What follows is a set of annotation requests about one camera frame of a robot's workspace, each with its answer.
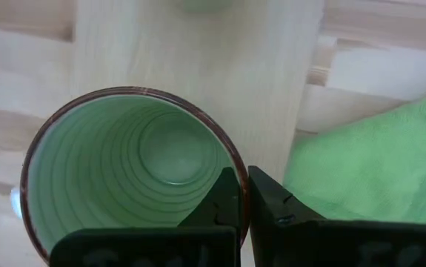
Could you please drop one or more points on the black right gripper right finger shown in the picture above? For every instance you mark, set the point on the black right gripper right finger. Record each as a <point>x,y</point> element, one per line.
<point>272,207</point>

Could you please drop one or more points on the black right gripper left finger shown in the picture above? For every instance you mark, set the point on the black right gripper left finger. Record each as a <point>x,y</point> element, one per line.
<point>220,207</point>

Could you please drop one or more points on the wooden shelf with black ends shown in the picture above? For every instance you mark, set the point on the wooden shelf with black ends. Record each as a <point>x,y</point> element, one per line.
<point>216,74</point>

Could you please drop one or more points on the folded green cloth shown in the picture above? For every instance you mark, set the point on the folded green cloth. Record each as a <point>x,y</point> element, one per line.
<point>364,167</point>

